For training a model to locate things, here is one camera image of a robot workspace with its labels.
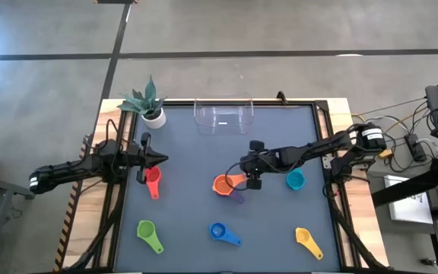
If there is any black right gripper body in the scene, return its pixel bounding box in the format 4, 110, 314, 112
247, 140, 283, 190

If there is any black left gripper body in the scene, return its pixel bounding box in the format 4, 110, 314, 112
127, 132, 155, 185

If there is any red measuring cup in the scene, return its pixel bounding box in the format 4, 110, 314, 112
144, 165, 163, 201

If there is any purple measuring cup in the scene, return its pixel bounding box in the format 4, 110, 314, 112
228, 190, 246, 205

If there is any orange measuring cup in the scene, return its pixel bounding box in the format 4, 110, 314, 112
211, 173, 249, 197

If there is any teal measuring cup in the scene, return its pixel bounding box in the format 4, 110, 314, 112
285, 167, 306, 192

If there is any blue measuring cup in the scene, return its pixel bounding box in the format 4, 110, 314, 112
208, 221, 243, 247

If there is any green measuring cup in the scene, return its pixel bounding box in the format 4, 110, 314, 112
136, 219, 165, 255

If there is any yellow measuring cup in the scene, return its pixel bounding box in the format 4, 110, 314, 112
294, 227, 325, 261

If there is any clear plastic basket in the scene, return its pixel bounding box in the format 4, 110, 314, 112
193, 97, 255, 135

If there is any green plant in white pot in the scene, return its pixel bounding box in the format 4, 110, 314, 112
116, 75, 168, 130

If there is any yellow black hazard tape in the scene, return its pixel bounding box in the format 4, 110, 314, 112
53, 167, 85, 273

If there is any white flat box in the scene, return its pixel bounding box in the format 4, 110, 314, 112
384, 174, 435, 225

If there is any black power strip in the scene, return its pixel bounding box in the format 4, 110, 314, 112
405, 132, 427, 163

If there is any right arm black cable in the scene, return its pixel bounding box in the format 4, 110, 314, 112
224, 161, 252, 191

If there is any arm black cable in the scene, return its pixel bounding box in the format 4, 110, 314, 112
224, 161, 252, 191
104, 118, 131, 148

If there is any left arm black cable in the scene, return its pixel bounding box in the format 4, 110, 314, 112
104, 118, 131, 148

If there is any black table frame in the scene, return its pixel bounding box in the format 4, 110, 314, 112
53, 98, 391, 274

